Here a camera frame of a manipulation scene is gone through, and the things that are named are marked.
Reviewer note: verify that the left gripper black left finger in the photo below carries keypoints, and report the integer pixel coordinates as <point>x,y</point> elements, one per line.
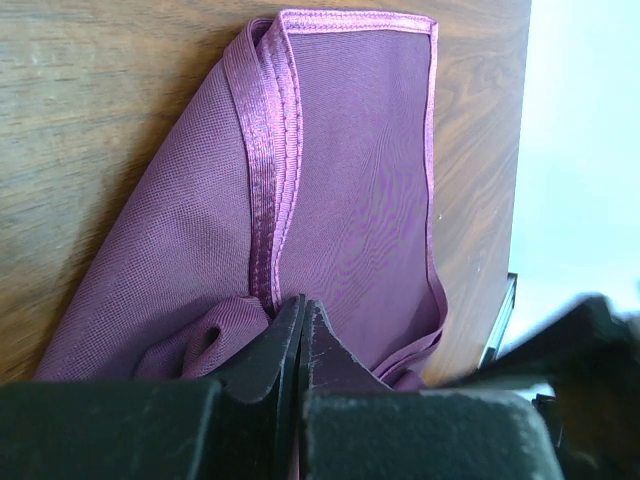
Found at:
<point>238,422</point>

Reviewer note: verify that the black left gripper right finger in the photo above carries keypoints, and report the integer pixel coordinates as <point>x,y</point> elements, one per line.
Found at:
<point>353,426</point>

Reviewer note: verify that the purple cloth napkin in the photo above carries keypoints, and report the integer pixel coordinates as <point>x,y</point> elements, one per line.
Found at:
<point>303,165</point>

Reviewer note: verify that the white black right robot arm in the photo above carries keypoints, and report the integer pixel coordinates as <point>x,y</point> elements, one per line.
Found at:
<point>589,356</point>

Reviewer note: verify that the aluminium frame rail right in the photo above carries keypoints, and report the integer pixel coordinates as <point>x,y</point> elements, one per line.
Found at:
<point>502,320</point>

